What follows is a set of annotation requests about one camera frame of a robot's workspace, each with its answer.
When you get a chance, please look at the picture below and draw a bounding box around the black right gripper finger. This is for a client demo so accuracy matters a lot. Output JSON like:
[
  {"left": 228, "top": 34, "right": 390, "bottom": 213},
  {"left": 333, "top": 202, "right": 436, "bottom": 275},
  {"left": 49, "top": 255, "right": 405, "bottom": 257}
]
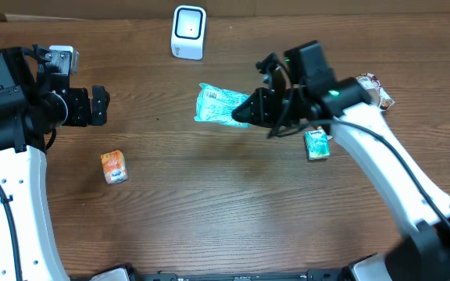
[
  {"left": 255, "top": 53, "right": 291, "bottom": 92},
  {"left": 231, "top": 87, "right": 282, "bottom": 128}
]

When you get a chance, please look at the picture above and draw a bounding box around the teal Kleenex tissue pack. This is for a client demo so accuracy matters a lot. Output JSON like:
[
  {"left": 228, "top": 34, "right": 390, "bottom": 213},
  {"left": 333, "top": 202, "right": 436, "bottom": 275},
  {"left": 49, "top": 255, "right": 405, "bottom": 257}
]
[{"left": 304, "top": 130, "right": 330, "bottom": 161}]

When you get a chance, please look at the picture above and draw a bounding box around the teal wet wipes pack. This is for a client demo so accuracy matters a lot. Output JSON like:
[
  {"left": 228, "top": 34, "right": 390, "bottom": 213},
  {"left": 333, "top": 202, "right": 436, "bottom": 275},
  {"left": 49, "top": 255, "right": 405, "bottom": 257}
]
[{"left": 194, "top": 83, "right": 249, "bottom": 128}]

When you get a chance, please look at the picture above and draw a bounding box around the orange Kleenex tissue pack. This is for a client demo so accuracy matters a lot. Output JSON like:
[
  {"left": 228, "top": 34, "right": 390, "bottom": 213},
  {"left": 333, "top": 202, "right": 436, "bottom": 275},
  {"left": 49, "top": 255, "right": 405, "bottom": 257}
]
[{"left": 101, "top": 150, "right": 128, "bottom": 184}]

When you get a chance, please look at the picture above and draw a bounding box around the beige Pantree bread bag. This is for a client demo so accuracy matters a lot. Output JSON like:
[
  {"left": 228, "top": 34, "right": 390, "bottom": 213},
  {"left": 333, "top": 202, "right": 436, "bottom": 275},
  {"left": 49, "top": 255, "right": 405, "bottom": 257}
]
[{"left": 319, "top": 73, "right": 395, "bottom": 119}]

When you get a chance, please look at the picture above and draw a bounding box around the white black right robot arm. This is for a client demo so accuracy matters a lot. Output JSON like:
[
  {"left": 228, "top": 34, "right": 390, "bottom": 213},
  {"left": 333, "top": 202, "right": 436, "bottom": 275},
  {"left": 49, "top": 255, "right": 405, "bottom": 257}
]
[{"left": 232, "top": 41, "right": 450, "bottom": 280}]

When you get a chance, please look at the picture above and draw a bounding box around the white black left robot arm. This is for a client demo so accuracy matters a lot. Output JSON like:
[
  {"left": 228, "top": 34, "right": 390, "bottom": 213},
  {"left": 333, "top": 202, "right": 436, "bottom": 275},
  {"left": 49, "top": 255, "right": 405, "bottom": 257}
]
[{"left": 0, "top": 45, "right": 110, "bottom": 280}]

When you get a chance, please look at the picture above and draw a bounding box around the white barcode scanner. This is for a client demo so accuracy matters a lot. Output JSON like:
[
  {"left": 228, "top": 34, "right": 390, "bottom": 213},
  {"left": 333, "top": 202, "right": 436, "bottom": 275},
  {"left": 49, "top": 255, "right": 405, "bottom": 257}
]
[{"left": 170, "top": 5, "right": 207, "bottom": 60}]

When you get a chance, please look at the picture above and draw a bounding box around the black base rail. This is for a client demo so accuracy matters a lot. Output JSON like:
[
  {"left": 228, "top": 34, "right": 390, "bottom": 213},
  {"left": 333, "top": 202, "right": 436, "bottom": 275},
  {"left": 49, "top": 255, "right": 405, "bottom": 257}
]
[{"left": 70, "top": 254, "right": 392, "bottom": 281}]

